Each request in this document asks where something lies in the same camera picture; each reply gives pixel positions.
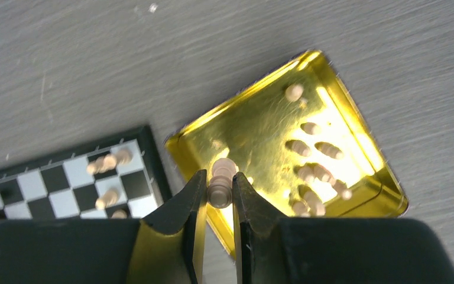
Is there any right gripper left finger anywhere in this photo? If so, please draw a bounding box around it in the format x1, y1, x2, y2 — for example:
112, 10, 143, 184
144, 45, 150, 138
0, 170, 207, 283

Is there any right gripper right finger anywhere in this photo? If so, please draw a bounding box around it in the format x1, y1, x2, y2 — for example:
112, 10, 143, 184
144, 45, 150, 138
232, 173, 454, 283

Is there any light wooden chess piece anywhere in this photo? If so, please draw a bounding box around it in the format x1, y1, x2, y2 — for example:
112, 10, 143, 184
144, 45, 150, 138
114, 148, 132, 166
95, 188, 120, 210
86, 154, 118, 175
111, 209, 128, 219
207, 158, 238, 209

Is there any gold tin box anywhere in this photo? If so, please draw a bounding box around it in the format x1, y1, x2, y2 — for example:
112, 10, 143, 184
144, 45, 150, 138
165, 50, 409, 260

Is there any black and white chessboard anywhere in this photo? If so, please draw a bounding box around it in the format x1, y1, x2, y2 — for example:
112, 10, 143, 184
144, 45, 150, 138
0, 125, 172, 220

